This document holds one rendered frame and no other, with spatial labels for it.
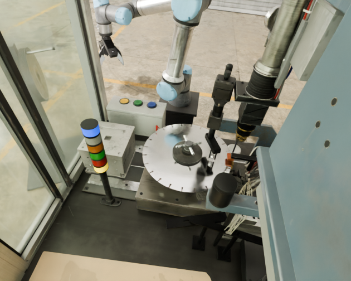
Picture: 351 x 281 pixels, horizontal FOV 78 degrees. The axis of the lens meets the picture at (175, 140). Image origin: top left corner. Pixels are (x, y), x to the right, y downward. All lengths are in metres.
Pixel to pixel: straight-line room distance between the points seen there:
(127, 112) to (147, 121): 0.11
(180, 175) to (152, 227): 0.24
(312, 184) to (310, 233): 0.05
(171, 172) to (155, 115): 0.38
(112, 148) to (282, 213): 0.73
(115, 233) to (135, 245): 0.09
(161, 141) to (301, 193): 0.64
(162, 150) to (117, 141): 0.22
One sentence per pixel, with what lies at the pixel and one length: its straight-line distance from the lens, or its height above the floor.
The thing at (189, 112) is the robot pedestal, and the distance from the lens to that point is 1.32.
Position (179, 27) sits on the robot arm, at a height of 1.24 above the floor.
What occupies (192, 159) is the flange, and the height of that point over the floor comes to 0.96.
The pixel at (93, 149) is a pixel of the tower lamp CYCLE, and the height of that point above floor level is 1.08.
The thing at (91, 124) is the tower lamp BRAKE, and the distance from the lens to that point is 0.62.
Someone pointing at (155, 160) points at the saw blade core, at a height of 0.95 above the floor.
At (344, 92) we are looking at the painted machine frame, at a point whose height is 1.46.
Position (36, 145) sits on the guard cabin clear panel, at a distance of 0.79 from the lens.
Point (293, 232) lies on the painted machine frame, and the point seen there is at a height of 1.34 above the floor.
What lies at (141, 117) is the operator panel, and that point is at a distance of 1.07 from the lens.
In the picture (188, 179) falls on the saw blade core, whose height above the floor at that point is 0.95.
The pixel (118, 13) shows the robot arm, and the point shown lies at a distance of 1.21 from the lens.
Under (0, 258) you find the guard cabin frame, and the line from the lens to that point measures 0.80.
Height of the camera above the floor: 1.55
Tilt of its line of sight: 45 degrees down
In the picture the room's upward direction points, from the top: 6 degrees clockwise
